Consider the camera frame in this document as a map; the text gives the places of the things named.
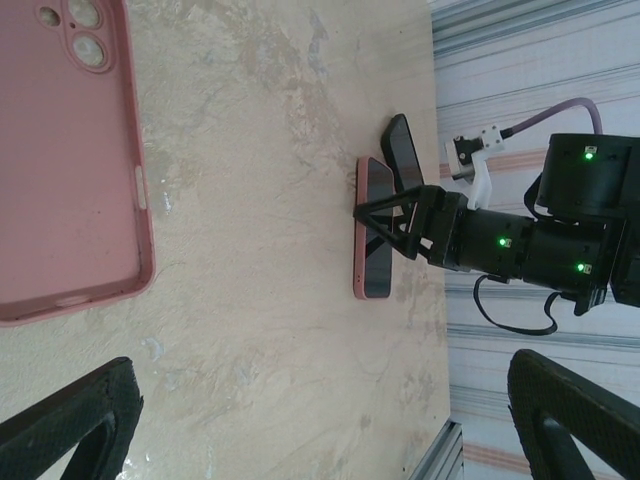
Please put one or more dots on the aluminium extrusion frame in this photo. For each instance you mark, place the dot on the aluminium extrusion frame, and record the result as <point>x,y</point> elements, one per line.
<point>442,455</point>

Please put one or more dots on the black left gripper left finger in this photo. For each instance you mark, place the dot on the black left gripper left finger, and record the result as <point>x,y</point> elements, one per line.
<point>50,430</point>

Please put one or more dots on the pink silicone phone case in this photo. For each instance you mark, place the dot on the pink silicone phone case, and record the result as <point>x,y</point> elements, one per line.
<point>60,175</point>
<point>358,270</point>

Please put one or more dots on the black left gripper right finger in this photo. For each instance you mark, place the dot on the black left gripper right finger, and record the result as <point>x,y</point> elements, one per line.
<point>590,415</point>

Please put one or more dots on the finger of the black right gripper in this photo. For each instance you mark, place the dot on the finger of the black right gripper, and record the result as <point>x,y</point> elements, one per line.
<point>434,220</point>
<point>419,247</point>

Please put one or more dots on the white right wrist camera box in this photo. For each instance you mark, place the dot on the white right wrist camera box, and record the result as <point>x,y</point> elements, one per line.
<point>482,172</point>

